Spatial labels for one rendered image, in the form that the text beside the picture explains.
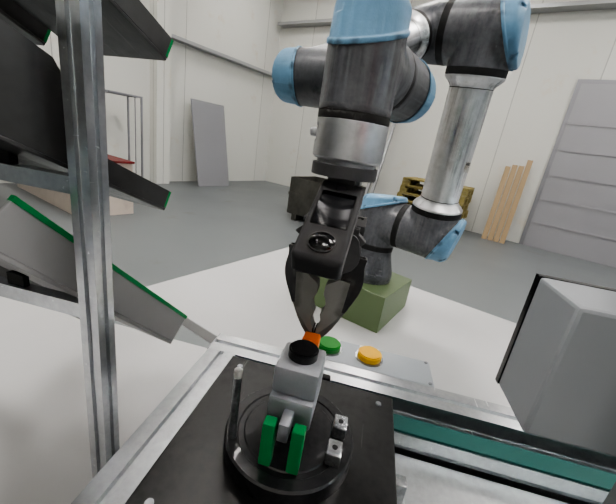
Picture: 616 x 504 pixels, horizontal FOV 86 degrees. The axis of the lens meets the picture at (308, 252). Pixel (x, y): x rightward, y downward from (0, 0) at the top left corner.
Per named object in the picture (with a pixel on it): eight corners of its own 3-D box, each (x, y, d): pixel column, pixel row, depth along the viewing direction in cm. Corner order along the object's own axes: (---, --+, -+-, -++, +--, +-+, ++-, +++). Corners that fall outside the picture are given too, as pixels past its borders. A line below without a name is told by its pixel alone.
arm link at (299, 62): (409, -4, 73) (259, 34, 44) (461, -6, 67) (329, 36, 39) (404, 56, 80) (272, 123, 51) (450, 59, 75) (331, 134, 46)
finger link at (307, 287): (319, 320, 46) (331, 258, 43) (311, 344, 40) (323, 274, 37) (298, 315, 46) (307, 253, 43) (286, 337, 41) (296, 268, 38)
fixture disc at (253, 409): (251, 385, 45) (253, 373, 44) (354, 414, 42) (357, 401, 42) (198, 482, 32) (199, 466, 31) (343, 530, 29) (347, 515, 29)
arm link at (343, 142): (389, 125, 31) (304, 113, 32) (379, 175, 32) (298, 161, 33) (388, 130, 38) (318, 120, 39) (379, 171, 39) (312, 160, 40)
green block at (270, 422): (261, 453, 33) (266, 413, 32) (272, 456, 33) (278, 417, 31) (257, 463, 32) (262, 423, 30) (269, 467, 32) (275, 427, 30)
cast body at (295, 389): (283, 378, 39) (291, 326, 37) (320, 388, 38) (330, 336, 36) (258, 435, 31) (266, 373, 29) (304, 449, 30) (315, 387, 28)
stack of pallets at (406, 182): (463, 231, 693) (476, 187, 665) (454, 237, 622) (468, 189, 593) (404, 216, 758) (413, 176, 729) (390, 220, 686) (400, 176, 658)
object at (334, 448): (326, 448, 35) (329, 436, 34) (340, 452, 35) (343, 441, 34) (323, 464, 33) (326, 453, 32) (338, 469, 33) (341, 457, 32)
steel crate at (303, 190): (335, 234, 517) (344, 188, 494) (283, 217, 573) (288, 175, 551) (360, 228, 584) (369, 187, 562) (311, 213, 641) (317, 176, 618)
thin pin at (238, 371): (230, 432, 35) (236, 365, 32) (237, 434, 35) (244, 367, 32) (226, 438, 34) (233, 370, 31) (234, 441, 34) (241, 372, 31)
